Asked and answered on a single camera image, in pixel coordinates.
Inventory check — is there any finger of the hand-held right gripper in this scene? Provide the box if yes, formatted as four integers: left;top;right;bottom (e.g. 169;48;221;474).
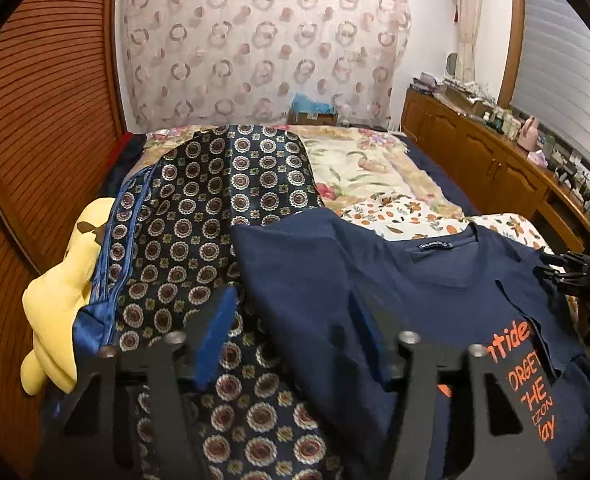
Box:
532;266;590;295
539;252;590;274

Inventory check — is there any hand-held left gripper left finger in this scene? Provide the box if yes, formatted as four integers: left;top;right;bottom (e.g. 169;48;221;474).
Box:
34;287;239;480

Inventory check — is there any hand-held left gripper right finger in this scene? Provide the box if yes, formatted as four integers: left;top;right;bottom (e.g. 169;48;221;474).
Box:
347;290;558;480

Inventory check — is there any navy t-shirt with orange print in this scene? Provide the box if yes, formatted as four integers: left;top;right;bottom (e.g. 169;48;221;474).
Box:
230;207;590;480

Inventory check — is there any wooden cabinet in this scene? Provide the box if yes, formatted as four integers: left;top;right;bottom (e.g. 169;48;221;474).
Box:
401;87;590;253

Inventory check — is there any navy medallion patterned quilt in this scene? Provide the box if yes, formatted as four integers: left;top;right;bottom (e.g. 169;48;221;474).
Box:
42;124;346;480

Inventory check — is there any navy bed sheet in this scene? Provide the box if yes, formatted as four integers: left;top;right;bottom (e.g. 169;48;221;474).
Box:
404;135;478;217

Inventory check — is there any row of small bottles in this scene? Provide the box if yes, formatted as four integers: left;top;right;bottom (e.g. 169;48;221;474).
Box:
484;106;522;137

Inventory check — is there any yellow plush toy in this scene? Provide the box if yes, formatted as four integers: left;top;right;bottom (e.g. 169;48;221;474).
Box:
21;197;116;395

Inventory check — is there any white orange-fruit print bedsheet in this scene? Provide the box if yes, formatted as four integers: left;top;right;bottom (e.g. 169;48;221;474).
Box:
337;195;556;256

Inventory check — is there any grey window blind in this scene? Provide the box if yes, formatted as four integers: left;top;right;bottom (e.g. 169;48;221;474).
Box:
510;0;590;163

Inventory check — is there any floral beige blanket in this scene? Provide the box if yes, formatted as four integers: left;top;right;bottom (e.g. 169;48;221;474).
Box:
142;125;451;211

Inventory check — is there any cardboard box with blue cover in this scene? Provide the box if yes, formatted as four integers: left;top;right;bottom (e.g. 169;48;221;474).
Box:
290;93;339;127

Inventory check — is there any beige side curtain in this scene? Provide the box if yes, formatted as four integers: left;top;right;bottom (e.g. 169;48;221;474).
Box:
454;0;484;82

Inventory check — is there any wooden louvered door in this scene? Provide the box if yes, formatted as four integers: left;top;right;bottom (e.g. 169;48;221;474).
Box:
0;0;128;480

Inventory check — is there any sheer circle patterned curtain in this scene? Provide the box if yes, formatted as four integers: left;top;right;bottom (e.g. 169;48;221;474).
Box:
116;0;412;133

